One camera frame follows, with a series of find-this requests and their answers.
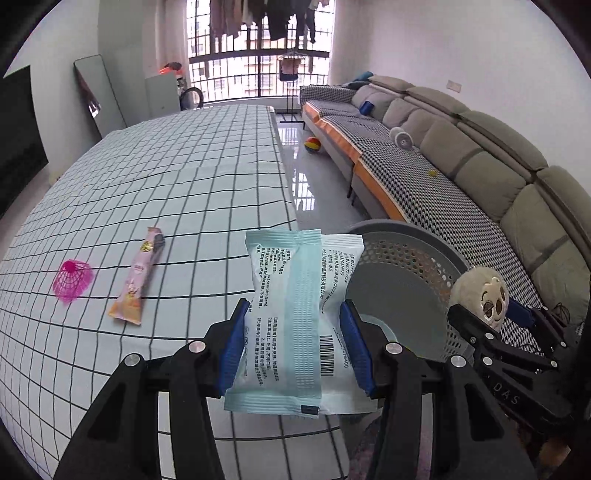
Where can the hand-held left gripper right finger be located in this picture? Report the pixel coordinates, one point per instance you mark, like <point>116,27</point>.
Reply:
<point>358,350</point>

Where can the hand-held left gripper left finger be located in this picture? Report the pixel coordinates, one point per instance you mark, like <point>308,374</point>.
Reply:
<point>233,355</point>

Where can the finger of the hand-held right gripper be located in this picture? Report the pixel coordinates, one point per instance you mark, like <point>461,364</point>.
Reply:
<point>519,313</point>
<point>466,325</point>

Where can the beige sloth face plush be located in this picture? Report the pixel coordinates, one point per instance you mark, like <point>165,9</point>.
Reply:
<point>482,290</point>

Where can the white teal mask packet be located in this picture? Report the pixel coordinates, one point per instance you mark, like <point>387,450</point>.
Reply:
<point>286,323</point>

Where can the grey perforated plastic basket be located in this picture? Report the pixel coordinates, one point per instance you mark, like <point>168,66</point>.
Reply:
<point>397,286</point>

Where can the pink snack stick packet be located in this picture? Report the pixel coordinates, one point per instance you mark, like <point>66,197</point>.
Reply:
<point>136,281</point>

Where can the houndstooth sofa cover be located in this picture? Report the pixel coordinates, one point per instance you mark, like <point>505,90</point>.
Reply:
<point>415,184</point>

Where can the grey fabric sofa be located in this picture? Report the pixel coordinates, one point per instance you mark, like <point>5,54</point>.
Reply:
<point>498,152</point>

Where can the pink plastic mesh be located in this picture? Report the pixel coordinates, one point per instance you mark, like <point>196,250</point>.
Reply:
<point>71,281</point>

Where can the white small fan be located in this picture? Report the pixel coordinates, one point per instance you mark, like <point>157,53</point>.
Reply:
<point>401,138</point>

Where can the orange yellow ball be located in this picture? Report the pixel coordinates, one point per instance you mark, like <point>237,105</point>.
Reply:
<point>312,145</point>

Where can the blue cup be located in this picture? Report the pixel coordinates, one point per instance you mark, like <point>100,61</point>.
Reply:
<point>368,107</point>

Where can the black round hoop object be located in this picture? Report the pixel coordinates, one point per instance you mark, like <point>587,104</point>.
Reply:
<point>199,97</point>

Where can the blue cloth on sofa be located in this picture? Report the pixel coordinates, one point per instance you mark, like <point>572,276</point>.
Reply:
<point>360,79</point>

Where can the grey cabinet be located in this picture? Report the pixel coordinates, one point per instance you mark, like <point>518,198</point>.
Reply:
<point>161,94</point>

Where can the drying rack with pink garment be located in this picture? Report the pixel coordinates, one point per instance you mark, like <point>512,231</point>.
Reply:
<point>288,69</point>

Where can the leaning floor mirror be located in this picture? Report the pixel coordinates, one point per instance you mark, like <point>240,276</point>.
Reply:
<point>99,97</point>

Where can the orange item on cabinet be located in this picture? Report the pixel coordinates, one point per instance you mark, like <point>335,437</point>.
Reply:
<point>170,69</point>

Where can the black television screen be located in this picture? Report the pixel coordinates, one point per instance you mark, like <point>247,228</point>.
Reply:
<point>18,143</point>

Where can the row of hanging clothes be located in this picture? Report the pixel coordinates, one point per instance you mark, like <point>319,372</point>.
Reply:
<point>272,18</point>

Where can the wall socket plate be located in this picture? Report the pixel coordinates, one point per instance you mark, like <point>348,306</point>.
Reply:
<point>455,85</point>

